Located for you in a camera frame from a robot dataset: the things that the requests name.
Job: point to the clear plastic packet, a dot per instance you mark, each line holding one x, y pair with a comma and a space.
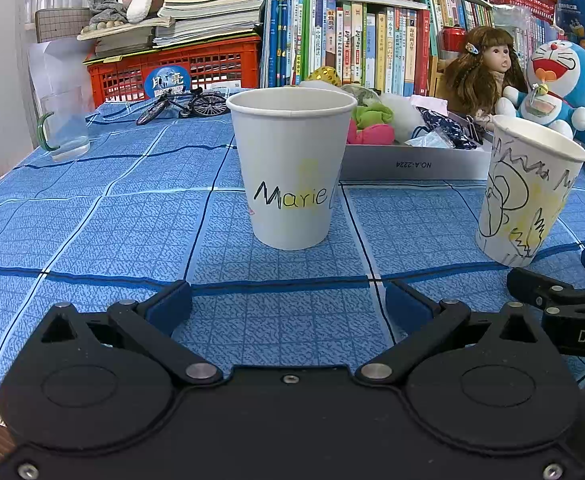
432, 140

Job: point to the white foam wrap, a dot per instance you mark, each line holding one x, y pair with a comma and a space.
402, 110

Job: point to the dark blue patterned cloth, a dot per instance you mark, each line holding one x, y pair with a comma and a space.
447, 127

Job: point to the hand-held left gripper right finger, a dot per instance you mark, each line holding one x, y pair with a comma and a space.
405, 305

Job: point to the stack of flat books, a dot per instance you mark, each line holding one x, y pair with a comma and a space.
207, 10

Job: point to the grey grid cutting mat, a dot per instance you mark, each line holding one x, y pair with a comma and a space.
57, 25

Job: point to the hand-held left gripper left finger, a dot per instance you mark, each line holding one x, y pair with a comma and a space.
172, 305

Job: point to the black binder clip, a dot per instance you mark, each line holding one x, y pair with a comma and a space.
474, 130

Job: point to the pale pink cloth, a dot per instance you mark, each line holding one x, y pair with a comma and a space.
430, 103

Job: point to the white paper sheet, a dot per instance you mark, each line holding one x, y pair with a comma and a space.
62, 65

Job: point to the doll with brown hair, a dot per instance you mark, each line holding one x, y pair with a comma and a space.
477, 75

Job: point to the black miniature bicycle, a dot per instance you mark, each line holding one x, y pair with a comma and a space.
207, 105

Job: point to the white paper cup with lettering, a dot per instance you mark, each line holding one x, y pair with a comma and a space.
292, 160

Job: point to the bright green scrunchie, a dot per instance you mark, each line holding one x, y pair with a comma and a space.
372, 114

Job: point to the red plastic crate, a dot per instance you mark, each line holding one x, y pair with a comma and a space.
122, 80

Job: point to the shallow white cardboard box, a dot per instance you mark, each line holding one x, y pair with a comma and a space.
422, 165

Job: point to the gold sequin bow hair clip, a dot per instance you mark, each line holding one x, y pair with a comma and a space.
325, 76

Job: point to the row of upright books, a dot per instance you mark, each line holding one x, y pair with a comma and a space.
322, 35

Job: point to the round blue card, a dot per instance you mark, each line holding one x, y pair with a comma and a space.
167, 82

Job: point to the blue white cat plush toy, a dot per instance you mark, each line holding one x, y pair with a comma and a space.
572, 70

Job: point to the white paper cup with drawing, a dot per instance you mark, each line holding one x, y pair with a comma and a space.
522, 185

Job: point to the blue checked tablecloth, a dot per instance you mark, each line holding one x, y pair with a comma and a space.
97, 240

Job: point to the grey plush with beads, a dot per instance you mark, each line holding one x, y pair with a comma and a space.
105, 7

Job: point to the pale green floral scrunchie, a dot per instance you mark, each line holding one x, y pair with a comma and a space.
362, 94

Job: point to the pink scrunchie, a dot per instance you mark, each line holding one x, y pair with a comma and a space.
372, 134

